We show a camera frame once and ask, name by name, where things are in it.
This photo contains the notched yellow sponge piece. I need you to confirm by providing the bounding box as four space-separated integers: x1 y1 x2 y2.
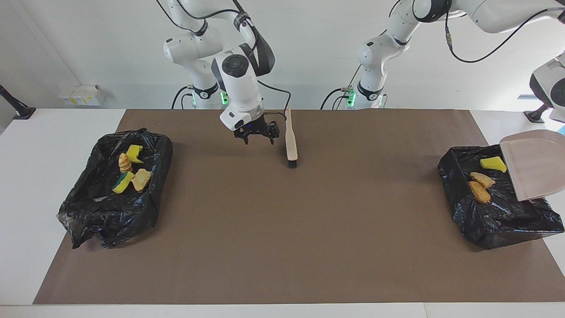
479 156 508 173
126 144 144 164

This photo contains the brown oval bread piece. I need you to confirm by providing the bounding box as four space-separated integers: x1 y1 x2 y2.
467 181 492 204

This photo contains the beige plastic dustpan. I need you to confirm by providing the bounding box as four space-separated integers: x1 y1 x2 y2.
499 129 565 202

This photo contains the black bag lined bin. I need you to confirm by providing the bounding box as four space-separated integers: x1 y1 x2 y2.
438 144 565 250
56 128 173 249

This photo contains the brown table mat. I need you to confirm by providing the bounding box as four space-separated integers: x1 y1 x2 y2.
33 109 565 305

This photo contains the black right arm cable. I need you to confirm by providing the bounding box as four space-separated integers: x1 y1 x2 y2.
155 0 292 121

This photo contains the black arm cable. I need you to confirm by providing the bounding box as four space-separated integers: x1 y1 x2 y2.
444 7 565 64
155 0 292 121

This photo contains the black base cable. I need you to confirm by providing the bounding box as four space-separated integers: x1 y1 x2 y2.
171 85 197 110
321 64 363 110

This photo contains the white wall outlet box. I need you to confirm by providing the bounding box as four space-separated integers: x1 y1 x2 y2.
59 84 103 106

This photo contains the black camera stand pole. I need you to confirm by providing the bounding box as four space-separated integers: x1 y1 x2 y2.
0 84 37 121
524 104 550 124

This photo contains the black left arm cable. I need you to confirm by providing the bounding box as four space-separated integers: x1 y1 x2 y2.
444 7 565 64

